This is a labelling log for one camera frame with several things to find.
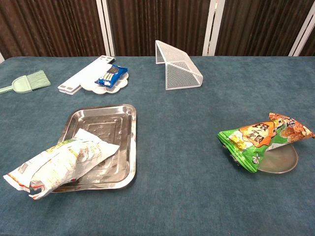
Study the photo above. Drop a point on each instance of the orange green snack bag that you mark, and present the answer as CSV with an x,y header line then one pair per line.
x,y
246,145

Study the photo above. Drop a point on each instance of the white green snack bag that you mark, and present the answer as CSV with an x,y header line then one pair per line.
x,y
61,162

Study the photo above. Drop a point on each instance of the teal felt table cover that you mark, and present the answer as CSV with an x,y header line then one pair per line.
x,y
172,147

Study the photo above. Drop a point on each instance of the rectangular stainless steel tray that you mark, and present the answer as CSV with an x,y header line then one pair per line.
x,y
108,123

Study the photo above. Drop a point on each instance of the white cloud-shaped plate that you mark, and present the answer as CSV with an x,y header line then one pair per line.
x,y
108,89

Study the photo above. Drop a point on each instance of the blue white snack packet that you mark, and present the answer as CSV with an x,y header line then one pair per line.
x,y
110,75

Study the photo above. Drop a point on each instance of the white flat plastic board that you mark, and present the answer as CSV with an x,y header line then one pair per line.
x,y
83,73

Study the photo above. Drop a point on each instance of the brown slatted partition panel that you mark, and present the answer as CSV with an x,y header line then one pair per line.
x,y
49,24
310,46
157,19
258,24

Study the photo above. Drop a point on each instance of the mint green hand brush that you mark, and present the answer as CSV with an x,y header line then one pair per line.
x,y
38,79

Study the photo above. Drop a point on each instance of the round stainless steel plate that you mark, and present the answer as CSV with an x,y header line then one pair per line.
x,y
280,159

